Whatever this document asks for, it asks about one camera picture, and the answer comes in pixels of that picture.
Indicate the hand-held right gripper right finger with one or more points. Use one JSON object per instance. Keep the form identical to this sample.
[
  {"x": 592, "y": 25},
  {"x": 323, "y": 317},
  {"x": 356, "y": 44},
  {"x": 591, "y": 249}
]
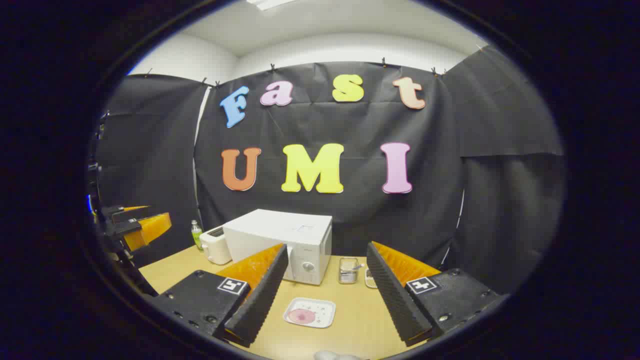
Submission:
[{"x": 395, "y": 300}]

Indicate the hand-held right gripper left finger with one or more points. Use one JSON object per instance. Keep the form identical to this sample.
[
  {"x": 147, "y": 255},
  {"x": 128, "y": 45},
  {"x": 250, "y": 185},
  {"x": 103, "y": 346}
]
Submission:
[{"x": 260, "y": 300}]

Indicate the white microwave oven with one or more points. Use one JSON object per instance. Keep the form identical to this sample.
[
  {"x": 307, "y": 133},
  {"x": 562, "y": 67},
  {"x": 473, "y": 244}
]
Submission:
[{"x": 270, "y": 232}]

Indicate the pink food slice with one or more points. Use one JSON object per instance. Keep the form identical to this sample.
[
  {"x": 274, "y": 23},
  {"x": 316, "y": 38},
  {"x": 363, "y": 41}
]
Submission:
[{"x": 302, "y": 316}]

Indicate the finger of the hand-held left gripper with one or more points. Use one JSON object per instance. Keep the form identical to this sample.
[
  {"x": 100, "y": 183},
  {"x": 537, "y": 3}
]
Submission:
[
  {"x": 122, "y": 227},
  {"x": 112, "y": 212}
]

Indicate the white toaster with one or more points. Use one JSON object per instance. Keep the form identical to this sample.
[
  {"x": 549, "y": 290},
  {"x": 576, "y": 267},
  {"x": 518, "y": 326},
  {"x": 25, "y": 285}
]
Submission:
[{"x": 216, "y": 247}]

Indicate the green label drink bottle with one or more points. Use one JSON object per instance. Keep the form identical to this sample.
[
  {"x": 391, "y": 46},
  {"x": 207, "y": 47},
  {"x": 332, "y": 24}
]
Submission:
[{"x": 196, "y": 234}]

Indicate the white square plate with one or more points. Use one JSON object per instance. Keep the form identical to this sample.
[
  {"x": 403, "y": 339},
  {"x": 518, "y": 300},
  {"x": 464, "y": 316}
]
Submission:
[{"x": 322, "y": 310}]

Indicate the white divided dish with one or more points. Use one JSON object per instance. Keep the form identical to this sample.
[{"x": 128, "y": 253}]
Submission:
[{"x": 370, "y": 279}]

